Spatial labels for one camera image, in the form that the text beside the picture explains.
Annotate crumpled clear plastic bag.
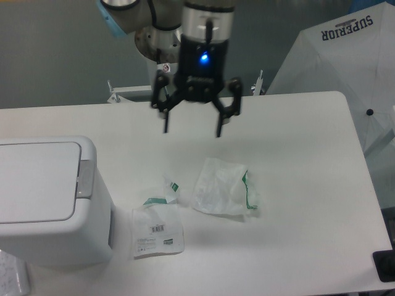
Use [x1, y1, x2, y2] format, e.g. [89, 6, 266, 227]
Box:
[191, 158, 260, 216]

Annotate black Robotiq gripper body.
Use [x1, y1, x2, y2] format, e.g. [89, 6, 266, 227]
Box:
[173, 35, 229, 104]

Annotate white push-top trash can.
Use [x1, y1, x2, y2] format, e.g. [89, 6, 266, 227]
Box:
[1, 136, 115, 266]

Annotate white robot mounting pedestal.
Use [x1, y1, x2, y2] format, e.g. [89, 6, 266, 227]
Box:
[107, 59, 178, 104]

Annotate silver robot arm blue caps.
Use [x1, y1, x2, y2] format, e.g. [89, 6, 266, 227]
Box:
[97, 1, 243, 136]

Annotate flat plastic bag with barcode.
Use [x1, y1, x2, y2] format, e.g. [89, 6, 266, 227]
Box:
[130, 175, 185, 259]

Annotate white textured object bottom left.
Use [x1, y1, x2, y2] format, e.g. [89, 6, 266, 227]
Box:
[1, 250, 31, 295]

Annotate white umbrella with lettering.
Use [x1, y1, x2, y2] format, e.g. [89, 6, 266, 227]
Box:
[267, 2, 394, 150]

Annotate black device at table edge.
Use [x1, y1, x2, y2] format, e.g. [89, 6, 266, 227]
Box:
[373, 250, 394, 282]

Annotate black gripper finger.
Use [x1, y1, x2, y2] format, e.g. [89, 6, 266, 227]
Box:
[212, 76, 244, 138]
[151, 71, 188, 133]

